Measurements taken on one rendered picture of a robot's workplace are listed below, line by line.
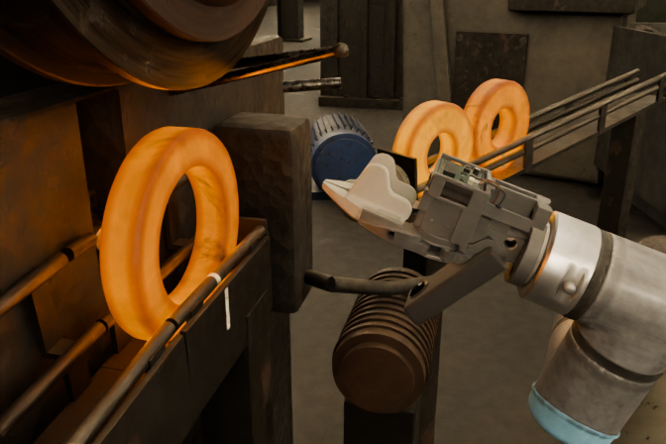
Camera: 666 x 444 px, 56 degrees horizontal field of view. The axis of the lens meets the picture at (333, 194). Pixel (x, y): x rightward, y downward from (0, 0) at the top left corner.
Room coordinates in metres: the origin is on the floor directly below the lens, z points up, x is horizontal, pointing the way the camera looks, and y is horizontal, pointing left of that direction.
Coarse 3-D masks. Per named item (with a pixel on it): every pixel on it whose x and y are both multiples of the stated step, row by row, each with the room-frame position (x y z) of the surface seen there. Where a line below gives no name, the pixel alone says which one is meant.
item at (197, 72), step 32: (0, 0) 0.35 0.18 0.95; (32, 0) 0.35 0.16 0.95; (64, 0) 0.34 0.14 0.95; (96, 0) 0.36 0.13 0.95; (32, 32) 0.38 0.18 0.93; (64, 32) 0.35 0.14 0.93; (96, 32) 0.36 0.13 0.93; (128, 32) 0.39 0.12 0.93; (256, 32) 0.60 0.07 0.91; (64, 64) 0.43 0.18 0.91; (96, 64) 0.42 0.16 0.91; (128, 64) 0.39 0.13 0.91; (160, 64) 0.42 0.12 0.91; (192, 64) 0.47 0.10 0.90; (224, 64) 0.53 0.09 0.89
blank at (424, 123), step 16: (416, 112) 0.90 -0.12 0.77; (432, 112) 0.89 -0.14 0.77; (448, 112) 0.91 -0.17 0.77; (464, 112) 0.94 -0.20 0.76; (400, 128) 0.89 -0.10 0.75; (416, 128) 0.87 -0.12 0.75; (432, 128) 0.89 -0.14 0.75; (448, 128) 0.91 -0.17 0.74; (464, 128) 0.94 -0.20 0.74; (400, 144) 0.87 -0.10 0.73; (416, 144) 0.87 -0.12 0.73; (448, 144) 0.94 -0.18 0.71; (464, 144) 0.94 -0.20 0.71; (464, 160) 0.94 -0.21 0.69
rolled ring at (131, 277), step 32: (160, 128) 0.51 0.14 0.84; (192, 128) 0.51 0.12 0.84; (128, 160) 0.46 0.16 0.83; (160, 160) 0.45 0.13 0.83; (192, 160) 0.50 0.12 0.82; (224, 160) 0.55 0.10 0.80; (128, 192) 0.43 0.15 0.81; (160, 192) 0.45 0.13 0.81; (224, 192) 0.55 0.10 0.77; (128, 224) 0.42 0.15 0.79; (160, 224) 0.44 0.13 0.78; (224, 224) 0.55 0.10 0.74; (128, 256) 0.41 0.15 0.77; (192, 256) 0.54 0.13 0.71; (224, 256) 0.54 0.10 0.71; (128, 288) 0.41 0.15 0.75; (160, 288) 0.43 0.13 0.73; (192, 288) 0.51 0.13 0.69; (128, 320) 0.42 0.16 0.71; (160, 320) 0.43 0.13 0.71
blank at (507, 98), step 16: (496, 80) 1.01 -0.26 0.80; (480, 96) 0.98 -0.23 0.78; (496, 96) 0.99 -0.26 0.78; (512, 96) 1.02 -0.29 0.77; (480, 112) 0.96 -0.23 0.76; (496, 112) 0.99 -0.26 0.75; (512, 112) 1.02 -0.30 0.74; (528, 112) 1.05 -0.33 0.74; (480, 128) 0.96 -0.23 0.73; (512, 128) 1.03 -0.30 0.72; (480, 144) 0.97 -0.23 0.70; (496, 144) 1.02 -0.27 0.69; (496, 160) 1.00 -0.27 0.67
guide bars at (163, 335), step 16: (256, 240) 0.58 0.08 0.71; (240, 256) 0.54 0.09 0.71; (224, 272) 0.50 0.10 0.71; (208, 288) 0.47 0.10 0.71; (192, 304) 0.44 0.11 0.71; (176, 320) 0.42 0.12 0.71; (160, 336) 0.40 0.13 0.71; (144, 352) 0.38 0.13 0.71; (160, 352) 0.39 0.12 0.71; (128, 368) 0.36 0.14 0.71; (144, 368) 0.37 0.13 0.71; (112, 384) 0.35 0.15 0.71; (128, 384) 0.35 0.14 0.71; (112, 400) 0.33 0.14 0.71; (96, 416) 0.32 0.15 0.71; (80, 432) 0.31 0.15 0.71
